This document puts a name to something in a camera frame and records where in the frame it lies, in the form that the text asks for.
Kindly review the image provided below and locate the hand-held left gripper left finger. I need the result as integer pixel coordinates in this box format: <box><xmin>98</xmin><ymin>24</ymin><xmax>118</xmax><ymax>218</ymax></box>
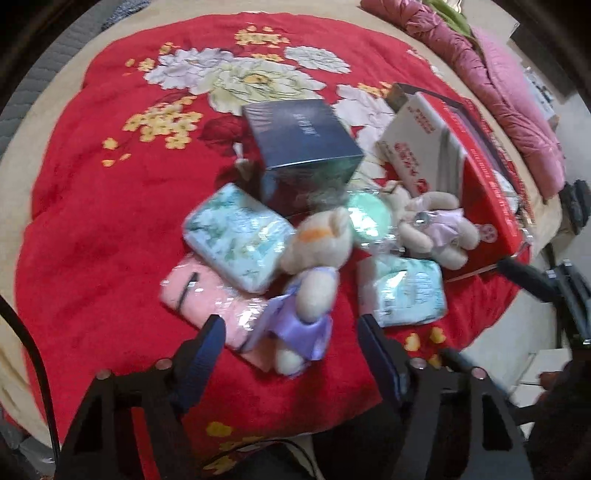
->
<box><xmin>55</xmin><ymin>314</ymin><xmax>227</xmax><ymax>480</ymax></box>

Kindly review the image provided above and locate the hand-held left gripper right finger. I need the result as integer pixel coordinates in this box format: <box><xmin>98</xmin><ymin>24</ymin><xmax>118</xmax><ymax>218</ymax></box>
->
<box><xmin>356</xmin><ymin>314</ymin><xmax>527</xmax><ymax>480</ymax></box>

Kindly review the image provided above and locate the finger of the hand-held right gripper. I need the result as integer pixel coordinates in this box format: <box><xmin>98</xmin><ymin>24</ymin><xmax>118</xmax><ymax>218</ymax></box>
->
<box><xmin>496</xmin><ymin>258</ymin><xmax>555</xmax><ymax>303</ymax></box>

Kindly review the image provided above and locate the pink towel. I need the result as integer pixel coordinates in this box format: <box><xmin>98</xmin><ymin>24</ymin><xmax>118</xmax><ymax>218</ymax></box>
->
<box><xmin>159</xmin><ymin>254</ymin><xmax>278</xmax><ymax>370</ymax></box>

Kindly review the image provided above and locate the floral tissue pack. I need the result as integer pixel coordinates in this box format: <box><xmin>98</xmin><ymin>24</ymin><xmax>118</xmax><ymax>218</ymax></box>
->
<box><xmin>358</xmin><ymin>256</ymin><xmax>448</xmax><ymax>328</ymax></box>
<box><xmin>182</xmin><ymin>183</ymin><xmax>296</xmax><ymax>294</ymax></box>

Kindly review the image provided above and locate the small cream plush bear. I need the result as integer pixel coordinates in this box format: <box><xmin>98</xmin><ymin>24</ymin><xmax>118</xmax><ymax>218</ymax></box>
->
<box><xmin>383</xmin><ymin>181</ymin><xmax>481</xmax><ymax>271</ymax></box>

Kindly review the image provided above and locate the cream plush bear purple dress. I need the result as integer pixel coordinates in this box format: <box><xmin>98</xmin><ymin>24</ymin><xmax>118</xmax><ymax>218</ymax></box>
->
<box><xmin>247</xmin><ymin>206</ymin><xmax>356</xmax><ymax>377</ymax></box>

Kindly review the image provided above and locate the green puff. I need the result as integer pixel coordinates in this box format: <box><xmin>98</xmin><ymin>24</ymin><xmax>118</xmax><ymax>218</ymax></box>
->
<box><xmin>346</xmin><ymin>189</ymin><xmax>398</xmax><ymax>252</ymax></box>

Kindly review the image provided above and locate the purple shallow box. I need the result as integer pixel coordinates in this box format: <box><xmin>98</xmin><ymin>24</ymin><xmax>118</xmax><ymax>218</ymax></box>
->
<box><xmin>385</xmin><ymin>82</ymin><xmax>536</xmax><ymax>259</ymax></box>

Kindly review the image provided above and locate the person's right forearm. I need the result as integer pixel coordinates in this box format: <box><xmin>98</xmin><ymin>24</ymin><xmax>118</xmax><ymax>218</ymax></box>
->
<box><xmin>526</xmin><ymin>355</ymin><xmax>591</xmax><ymax>472</ymax></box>

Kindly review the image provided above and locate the red tissue box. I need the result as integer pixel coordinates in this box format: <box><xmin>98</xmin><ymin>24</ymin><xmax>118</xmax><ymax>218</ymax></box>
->
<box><xmin>376</xmin><ymin>91</ymin><xmax>525</xmax><ymax>282</ymax></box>

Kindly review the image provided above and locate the dark bag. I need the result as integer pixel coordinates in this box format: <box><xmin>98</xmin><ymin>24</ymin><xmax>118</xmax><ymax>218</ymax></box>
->
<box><xmin>558</xmin><ymin>180</ymin><xmax>589</xmax><ymax>236</ymax></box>

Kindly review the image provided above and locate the pink quilt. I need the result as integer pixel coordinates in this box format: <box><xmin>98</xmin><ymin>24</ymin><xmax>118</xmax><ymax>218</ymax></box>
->
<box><xmin>360</xmin><ymin>0</ymin><xmax>566</xmax><ymax>199</ymax></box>

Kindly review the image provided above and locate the white cabinet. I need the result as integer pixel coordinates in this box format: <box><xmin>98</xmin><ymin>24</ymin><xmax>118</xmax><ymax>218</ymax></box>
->
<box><xmin>522</xmin><ymin>65</ymin><xmax>559</xmax><ymax>134</ymax></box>

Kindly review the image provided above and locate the red floral blanket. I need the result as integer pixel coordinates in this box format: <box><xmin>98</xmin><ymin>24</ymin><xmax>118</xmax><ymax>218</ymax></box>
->
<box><xmin>14</xmin><ymin>14</ymin><xmax>532</xmax><ymax>480</ymax></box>

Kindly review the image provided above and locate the dark blue box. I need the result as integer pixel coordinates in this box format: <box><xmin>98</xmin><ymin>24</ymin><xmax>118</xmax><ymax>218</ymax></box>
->
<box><xmin>242</xmin><ymin>99</ymin><xmax>365</xmax><ymax>217</ymax></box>

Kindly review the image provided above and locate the beige bed sheet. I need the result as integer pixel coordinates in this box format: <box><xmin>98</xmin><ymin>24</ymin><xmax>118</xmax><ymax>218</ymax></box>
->
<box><xmin>0</xmin><ymin>0</ymin><xmax>564</xmax><ymax>444</ymax></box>

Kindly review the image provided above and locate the green cloth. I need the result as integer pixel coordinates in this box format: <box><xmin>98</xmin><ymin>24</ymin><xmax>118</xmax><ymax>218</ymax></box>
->
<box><xmin>425</xmin><ymin>0</ymin><xmax>476</xmax><ymax>33</ymax></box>

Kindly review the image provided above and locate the grey quilted cover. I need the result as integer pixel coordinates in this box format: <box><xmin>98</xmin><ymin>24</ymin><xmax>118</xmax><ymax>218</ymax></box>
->
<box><xmin>0</xmin><ymin>0</ymin><xmax>107</xmax><ymax>153</ymax></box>

